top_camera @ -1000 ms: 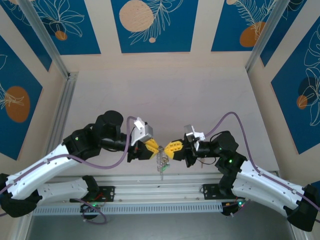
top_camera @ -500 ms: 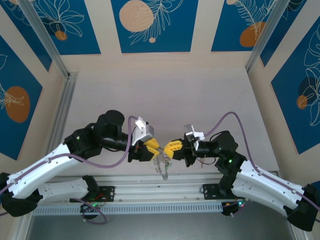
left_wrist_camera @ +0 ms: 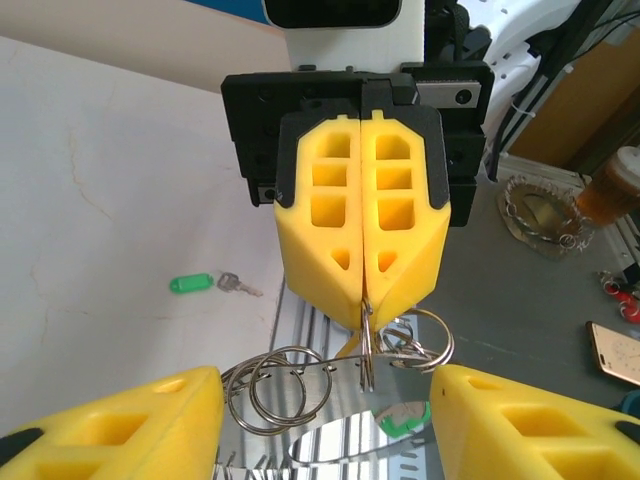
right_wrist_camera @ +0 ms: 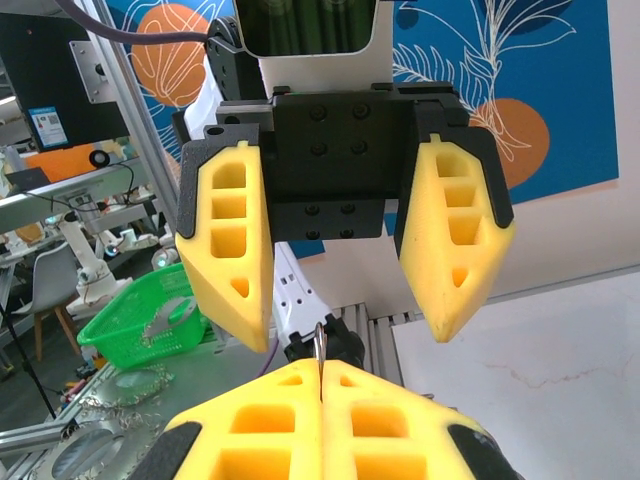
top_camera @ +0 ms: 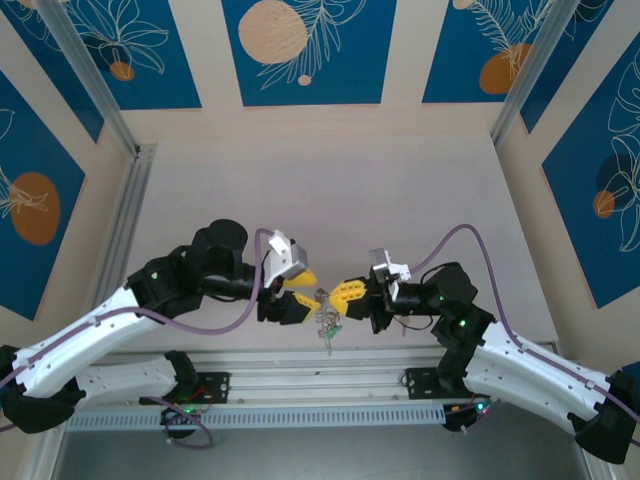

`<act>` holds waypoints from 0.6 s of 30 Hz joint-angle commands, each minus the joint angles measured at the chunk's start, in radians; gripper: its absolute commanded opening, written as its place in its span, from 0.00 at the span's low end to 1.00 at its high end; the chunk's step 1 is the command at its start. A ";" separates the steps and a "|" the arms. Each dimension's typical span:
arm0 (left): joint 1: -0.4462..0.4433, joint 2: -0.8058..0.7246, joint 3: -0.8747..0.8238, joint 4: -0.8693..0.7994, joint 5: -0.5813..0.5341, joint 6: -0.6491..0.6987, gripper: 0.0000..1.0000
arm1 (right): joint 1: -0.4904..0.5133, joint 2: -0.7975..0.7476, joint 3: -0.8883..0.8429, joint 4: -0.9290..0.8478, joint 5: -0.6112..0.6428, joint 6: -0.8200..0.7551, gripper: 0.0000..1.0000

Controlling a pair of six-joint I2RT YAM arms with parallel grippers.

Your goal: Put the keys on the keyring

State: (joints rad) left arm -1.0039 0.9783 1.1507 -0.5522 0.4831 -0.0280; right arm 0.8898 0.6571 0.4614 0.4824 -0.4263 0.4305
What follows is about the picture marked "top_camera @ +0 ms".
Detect small clear plastic object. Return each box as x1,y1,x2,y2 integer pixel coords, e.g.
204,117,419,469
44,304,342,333
314,305,347,358

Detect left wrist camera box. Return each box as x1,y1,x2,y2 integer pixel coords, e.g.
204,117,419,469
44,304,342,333
263,229,311,292

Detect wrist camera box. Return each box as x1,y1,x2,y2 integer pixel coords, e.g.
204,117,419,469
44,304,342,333
263,229,311,292
368,246,414,304

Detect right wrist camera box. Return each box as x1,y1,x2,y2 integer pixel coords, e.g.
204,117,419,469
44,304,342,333
368,246,414,304

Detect aluminum base rail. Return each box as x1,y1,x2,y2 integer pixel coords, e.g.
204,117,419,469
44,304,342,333
94,349,559,407

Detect aluminum frame side bar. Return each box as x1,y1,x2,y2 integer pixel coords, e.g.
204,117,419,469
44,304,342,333
93,143,159,301

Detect grey slotted cable duct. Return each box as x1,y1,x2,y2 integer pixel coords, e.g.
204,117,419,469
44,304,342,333
64,405,446,433

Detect blue floral wall panel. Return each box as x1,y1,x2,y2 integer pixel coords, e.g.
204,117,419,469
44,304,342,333
542,47,640,310
0,69,87,322
221,0,399,107
0,0,105,145
519,0,640,134
422,0,559,105
66,0,203,111

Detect aluminum frame post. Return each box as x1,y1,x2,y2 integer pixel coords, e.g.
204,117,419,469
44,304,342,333
33,0,141,157
491,0,617,146

